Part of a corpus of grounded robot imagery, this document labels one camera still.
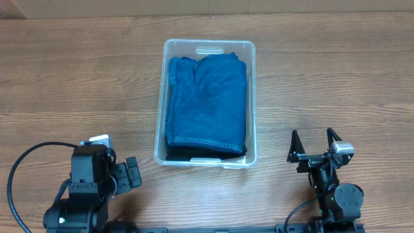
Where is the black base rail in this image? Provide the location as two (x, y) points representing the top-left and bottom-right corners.
(132, 223), (365, 233)

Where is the sparkly blue green cloth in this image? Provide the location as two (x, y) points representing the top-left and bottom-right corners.
(180, 56), (196, 61)

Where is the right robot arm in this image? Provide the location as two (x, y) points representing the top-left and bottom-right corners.
(284, 128), (364, 232)

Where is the clear plastic storage bin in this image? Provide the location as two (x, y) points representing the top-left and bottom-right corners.
(154, 39), (258, 169)

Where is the blue terry towel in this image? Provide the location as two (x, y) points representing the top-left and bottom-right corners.
(165, 52), (247, 145)

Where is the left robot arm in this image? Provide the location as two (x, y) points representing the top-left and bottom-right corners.
(43, 144), (142, 232)

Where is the black cloth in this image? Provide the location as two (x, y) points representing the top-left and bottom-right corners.
(165, 137), (248, 161)

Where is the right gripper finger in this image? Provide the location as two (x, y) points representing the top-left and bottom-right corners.
(287, 130), (306, 163)
(327, 128), (342, 144)

